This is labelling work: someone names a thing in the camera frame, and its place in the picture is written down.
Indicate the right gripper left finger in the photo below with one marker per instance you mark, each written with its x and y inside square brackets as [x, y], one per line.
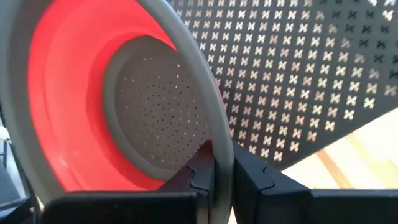
[124, 208]

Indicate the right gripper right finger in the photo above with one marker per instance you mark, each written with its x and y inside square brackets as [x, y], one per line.
[295, 208]

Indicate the red collapsible colander grey rim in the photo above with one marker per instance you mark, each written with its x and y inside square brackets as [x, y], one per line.
[71, 102]

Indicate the black perforated metal shelf rack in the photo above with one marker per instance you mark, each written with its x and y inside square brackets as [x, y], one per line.
[295, 77]

